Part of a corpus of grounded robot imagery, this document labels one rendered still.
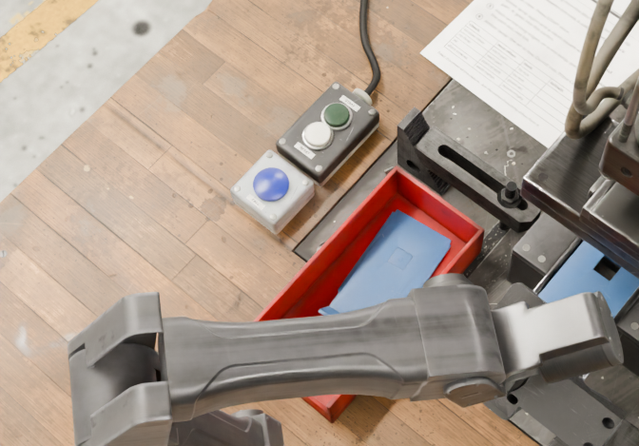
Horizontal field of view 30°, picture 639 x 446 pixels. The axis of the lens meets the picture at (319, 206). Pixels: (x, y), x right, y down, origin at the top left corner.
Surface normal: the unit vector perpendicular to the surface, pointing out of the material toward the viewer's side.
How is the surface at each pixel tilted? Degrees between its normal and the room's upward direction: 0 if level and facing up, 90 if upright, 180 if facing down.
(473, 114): 0
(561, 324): 23
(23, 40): 0
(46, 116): 0
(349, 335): 13
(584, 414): 29
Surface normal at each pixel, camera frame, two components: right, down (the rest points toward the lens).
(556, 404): -0.37, -0.02
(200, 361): 0.17, -0.45
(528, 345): -0.44, -0.33
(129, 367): 0.45, -0.45
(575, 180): -0.06, -0.43
